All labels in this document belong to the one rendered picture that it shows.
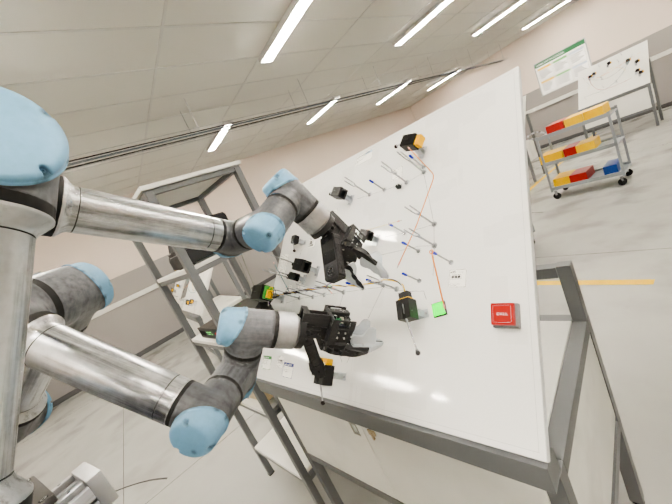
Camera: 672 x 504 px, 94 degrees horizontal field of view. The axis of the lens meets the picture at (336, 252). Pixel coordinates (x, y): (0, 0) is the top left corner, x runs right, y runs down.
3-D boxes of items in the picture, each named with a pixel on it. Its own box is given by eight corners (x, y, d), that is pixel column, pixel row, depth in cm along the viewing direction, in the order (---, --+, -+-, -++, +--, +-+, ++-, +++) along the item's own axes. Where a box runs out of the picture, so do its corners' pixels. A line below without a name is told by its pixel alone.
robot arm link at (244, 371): (198, 410, 59) (207, 362, 56) (225, 374, 70) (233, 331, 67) (238, 423, 59) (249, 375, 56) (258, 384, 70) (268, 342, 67)
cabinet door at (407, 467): (586, 603, 73) (536, 473, 66) (396, 502, 113) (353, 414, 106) (587, 591, 74) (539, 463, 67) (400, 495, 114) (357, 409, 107)
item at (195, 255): (189, 266, 146) (168, 229, 142) (174, 273, 162) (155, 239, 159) (242, 241, 166) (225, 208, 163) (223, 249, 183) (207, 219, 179)
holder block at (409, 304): (406, 322, 87) (397, 320, 85) (403, 303, 90) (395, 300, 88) (419, 319, 85) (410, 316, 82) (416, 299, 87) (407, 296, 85)
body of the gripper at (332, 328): (360, 323, 65) (305, 318, 61) (349, 358, 67) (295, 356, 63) (348, 306, 72) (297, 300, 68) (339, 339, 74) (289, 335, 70)
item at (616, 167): (634, 173, 436) (615, 97, 417) (628, 185, 408) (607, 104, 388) (553, 192, 515) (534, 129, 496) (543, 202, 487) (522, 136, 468)
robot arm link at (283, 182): (253, 197, 69) (271, 177, 74) (289, 231, 73) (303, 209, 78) (271, 180, 64) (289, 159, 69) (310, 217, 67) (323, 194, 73)
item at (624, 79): (659, 125, 629) (640, 42, 600) (587, 146, 726) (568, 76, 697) (664, 118, 668) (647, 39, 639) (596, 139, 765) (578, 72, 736)
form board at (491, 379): (258, 377, 147) (255, 377, 146) (296, 189, 180) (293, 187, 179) (550, 462, 61) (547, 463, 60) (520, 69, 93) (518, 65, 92)
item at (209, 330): (227, 342, 150) (221, 330, 149) (202, 338, 176) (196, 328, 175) (278, 305, 172) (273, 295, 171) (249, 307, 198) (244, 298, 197)
